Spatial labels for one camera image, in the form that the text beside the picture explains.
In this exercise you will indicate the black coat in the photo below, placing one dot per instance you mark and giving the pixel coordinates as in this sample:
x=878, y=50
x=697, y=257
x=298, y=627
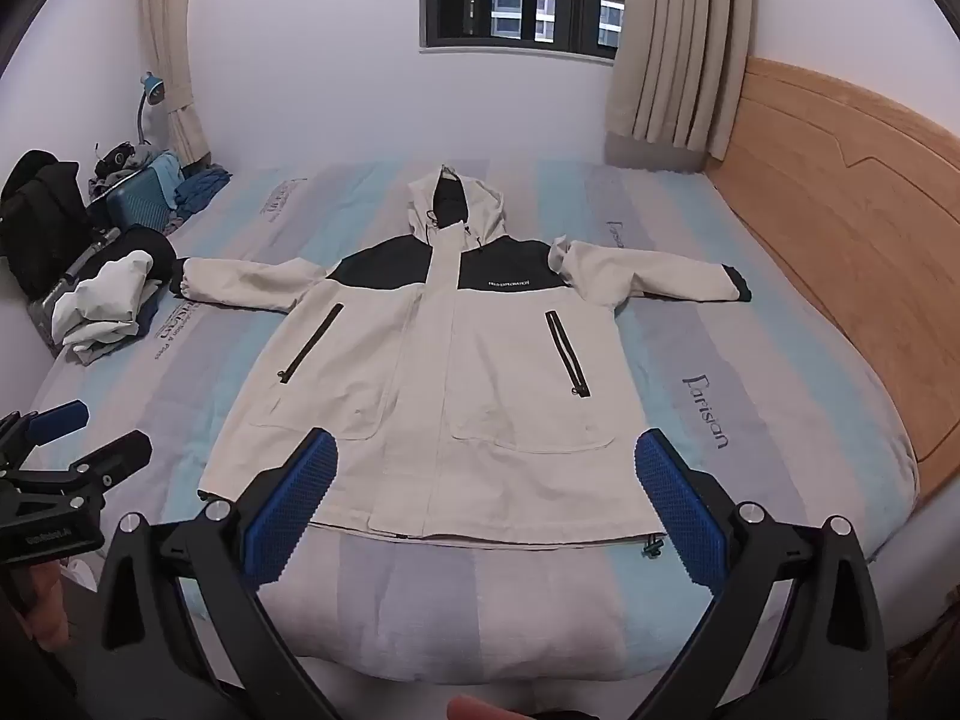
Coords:
x=37, y=225

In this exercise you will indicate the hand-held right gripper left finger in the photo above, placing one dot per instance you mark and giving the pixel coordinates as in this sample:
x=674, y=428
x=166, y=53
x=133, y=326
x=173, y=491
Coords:
x=300, y=495

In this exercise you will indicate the wooden headboard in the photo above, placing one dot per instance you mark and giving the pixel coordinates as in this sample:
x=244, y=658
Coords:
x=840, y=240

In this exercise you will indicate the cream and black hooded jacket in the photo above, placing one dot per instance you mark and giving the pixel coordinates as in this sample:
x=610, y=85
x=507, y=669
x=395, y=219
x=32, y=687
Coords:
x=450, y=390

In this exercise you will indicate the teal suitcase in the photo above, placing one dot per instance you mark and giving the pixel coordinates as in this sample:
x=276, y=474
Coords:
x=139, y=199

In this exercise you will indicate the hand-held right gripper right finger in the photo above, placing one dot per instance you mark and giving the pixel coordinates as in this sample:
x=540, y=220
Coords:
x=675, y=502

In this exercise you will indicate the pile of white clothes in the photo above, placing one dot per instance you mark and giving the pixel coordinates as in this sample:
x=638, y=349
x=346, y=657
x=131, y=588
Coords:
x=105, y=300

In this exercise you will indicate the wide beige curtain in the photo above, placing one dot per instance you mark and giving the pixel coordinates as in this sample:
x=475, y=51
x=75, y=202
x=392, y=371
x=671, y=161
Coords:
x=675, y=37

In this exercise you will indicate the grey clothes heap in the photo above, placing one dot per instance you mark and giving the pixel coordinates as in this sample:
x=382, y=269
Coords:
x=120, y=161

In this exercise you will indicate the dark blue crumpled cloth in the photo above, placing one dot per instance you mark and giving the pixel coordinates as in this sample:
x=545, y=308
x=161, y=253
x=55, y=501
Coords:
x=201, y=191

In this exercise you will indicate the bed with striped sheet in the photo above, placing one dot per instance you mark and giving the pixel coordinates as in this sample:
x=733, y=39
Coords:
x=750, y=390

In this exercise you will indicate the person's right hand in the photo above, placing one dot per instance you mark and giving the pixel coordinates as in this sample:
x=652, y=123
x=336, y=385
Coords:
x=484, y=709

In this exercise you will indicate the black cloth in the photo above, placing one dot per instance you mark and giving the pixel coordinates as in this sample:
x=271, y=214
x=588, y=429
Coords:
x=146, y=241

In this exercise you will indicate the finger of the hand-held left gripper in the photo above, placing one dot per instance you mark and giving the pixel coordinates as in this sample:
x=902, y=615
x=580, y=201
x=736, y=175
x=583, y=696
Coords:
x=56, y=418
x=112, y=459

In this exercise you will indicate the person's left hand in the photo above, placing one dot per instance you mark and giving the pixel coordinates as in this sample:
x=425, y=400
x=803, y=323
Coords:
x=49, y=607

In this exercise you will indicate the narrow beige curtain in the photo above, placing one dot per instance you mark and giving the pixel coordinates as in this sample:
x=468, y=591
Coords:
x=176, y=30

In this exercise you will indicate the blue desk lamp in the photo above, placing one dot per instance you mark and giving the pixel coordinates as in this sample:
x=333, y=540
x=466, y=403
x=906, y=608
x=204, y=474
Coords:
x=153, y=88

